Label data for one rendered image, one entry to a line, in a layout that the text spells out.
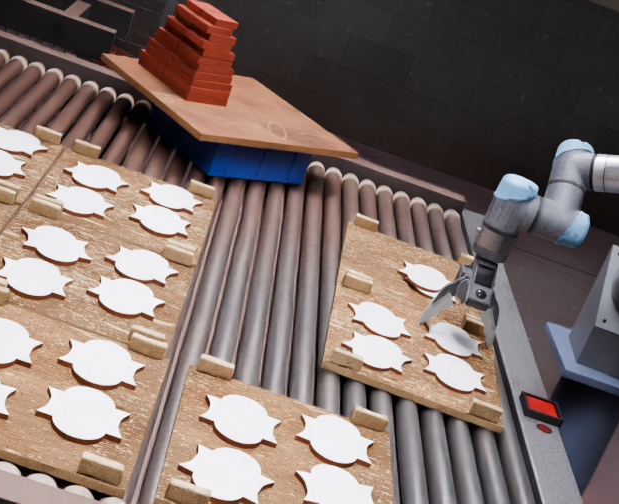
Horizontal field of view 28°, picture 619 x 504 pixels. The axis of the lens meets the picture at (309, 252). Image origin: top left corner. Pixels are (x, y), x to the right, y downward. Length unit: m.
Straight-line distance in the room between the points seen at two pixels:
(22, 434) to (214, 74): 1.57
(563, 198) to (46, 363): 1.09
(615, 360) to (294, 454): 1.21
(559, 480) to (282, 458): 0.58
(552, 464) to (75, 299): 0.89
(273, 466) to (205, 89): 1.46
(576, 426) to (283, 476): 1.29
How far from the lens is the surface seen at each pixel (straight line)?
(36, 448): 1.74
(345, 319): 2.46
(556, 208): 2.50
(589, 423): 3.03
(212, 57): 3.12
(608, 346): 2.95
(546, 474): 2.27
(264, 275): 2.56
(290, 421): 2.02
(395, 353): 2.38
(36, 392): 1.86
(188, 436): 1.87
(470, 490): 2.09
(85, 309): 2.14
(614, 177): 2.53
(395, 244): 3.00
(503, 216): 2.47
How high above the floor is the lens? 1.85
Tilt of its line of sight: 20 degrees down
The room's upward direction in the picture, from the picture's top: 21 degrees clockwise
